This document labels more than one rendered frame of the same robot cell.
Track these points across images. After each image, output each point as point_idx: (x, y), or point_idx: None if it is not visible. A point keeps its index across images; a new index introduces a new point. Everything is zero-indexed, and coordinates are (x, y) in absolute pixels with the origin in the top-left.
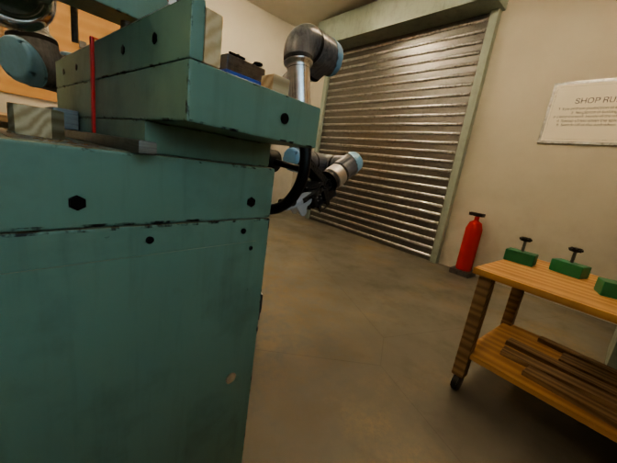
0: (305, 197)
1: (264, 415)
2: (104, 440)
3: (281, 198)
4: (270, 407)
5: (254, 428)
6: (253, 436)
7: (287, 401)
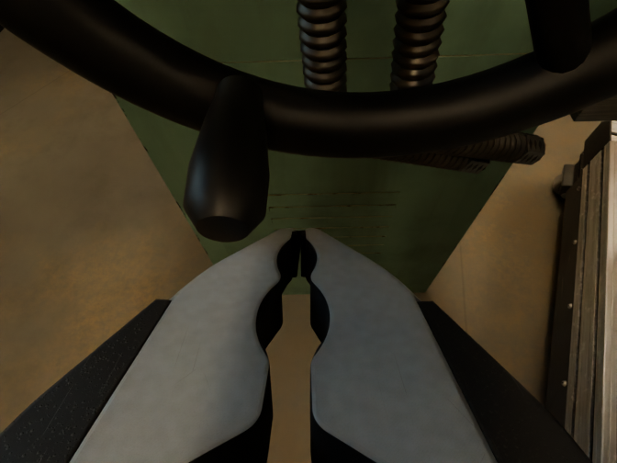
0: (148, 332)
1: (298, 401)
2: None
3: (235, 82)
4: (305, 422)
5: (291, 372)
6: (282, 362)
7: (293, 459)
